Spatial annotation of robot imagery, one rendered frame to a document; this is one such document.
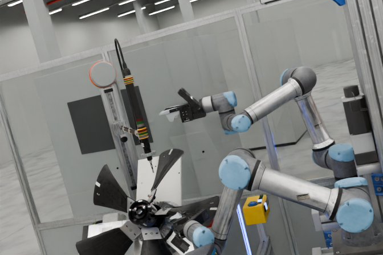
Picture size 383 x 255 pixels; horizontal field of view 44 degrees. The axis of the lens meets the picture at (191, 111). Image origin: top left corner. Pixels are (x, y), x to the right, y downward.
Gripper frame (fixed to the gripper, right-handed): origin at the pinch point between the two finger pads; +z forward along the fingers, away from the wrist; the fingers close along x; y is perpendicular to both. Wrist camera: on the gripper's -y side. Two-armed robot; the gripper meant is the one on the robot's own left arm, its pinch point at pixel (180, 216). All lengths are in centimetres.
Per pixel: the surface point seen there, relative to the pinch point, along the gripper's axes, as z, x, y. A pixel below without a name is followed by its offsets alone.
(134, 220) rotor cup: 12.7, -3.3, 17.5
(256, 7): 34, -75, -90
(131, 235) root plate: 18.9, 4.4, 20.7
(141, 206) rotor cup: 14.1, -7.4, 12.4
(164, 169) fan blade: 18.8, -17.4, -5.5
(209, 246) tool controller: -60, -8, 9
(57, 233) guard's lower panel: 135, 20, 53
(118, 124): 69, -41, -1
